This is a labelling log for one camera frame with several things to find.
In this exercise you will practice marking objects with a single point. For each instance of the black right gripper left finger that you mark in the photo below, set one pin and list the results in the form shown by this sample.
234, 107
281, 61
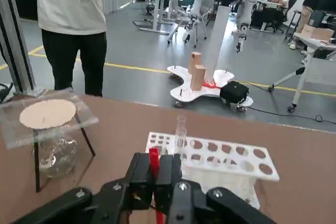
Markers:
141, 182

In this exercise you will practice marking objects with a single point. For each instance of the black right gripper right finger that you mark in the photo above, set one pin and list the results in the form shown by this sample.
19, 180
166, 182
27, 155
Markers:
169, 182

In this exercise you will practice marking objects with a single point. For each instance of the red stirring stick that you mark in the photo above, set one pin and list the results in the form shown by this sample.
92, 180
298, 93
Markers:
154, 161

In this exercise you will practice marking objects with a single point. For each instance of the white test tube rack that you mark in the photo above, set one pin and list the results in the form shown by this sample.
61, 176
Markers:
218, 182

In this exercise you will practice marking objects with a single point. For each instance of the glass test tube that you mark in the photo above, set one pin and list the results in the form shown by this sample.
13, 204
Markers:
181, 134

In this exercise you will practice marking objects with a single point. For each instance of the black tripod stand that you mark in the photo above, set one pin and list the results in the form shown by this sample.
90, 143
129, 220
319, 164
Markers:
37, 171

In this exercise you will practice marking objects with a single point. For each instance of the light wooden block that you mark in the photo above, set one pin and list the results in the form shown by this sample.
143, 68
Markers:
198, 78
196, 58

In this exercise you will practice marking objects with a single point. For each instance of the small black carry case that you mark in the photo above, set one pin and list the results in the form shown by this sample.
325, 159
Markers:
234, 91

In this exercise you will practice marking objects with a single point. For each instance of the grey office chair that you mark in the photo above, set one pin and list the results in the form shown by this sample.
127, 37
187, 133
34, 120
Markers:
194, 22

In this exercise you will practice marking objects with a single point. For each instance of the white folding table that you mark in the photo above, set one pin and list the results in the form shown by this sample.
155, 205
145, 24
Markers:
302, 85

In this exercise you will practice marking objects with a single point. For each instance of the white office desk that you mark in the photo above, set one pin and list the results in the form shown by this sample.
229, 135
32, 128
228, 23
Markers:
156, 11

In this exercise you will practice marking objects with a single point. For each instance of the flat cardboard box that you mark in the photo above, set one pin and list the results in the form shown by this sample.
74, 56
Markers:
316, 33

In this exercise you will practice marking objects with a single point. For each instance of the dark grey machine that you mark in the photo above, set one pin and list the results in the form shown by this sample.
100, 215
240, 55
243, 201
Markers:
323, 19

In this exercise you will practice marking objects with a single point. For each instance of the white pedestal stand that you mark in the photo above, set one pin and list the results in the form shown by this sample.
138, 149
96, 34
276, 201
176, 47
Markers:
218, 45

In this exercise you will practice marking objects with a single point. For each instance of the aluminium frame post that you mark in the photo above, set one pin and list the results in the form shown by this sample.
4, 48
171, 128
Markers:
15, 51

